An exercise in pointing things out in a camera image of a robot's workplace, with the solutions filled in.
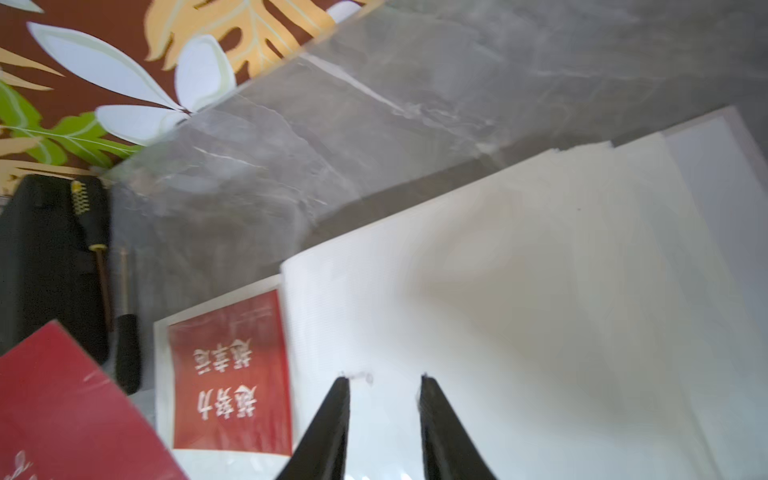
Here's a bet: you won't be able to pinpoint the black plastic case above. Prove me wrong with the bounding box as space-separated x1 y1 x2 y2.
1 175 109 364

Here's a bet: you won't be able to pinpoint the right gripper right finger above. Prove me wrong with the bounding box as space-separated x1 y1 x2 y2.
418 375 495 480

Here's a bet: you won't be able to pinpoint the red card cursive script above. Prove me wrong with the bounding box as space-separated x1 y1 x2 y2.
1 321 185 479

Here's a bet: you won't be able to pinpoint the black screwdriver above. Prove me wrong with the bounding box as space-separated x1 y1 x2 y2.
115 248 142 395

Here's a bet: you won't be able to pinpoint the white photo album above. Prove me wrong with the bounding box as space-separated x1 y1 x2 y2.
154 107 767 479

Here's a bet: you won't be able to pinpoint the red card white characters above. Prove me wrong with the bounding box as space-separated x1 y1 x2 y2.
167 290 293 456

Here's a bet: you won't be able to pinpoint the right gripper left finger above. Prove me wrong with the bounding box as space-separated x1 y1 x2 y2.
277 377 350 480

